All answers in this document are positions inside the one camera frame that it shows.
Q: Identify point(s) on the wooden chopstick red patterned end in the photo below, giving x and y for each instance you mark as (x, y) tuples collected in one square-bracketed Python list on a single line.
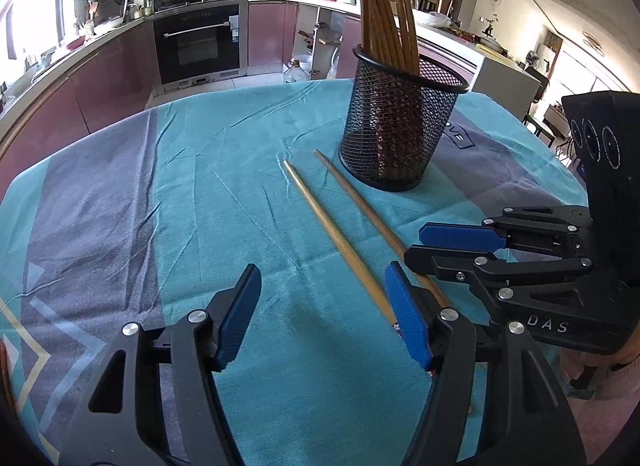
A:
[(360, 201), (325, 221)]

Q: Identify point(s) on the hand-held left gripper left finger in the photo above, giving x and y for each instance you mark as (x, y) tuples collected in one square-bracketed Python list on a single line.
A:
[(240, 316)]

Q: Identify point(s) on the person's right forearm pink sleeve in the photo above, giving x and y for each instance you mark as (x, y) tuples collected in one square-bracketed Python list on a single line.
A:
[(605, 376)]

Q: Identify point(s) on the pink kitchen base cabinets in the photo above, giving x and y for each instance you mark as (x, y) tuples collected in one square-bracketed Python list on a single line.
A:
[(100, 80)]

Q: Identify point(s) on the black mesh utensil cup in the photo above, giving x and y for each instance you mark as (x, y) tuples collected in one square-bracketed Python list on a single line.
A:
[(400, 135)]

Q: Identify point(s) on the black built-in oven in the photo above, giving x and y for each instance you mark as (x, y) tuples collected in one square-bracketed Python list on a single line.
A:
[(197, 43)]

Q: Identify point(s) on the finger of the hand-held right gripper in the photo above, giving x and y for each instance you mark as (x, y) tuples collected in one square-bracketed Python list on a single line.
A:
[(500, 271), (460, 237)]

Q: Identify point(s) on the bunch of brown chopsticks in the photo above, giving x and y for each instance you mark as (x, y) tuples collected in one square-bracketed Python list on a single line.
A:
[(380, 20)]

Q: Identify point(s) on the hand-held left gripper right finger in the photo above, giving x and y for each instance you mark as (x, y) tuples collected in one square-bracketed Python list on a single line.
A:
[(407, 316)]

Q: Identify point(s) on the large oil bottle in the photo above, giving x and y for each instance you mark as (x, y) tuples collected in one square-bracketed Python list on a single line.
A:
[(295, 73)]

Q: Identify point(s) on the teal and grey tablecloth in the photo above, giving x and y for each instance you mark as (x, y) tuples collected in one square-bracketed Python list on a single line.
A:
[(200, 196)]

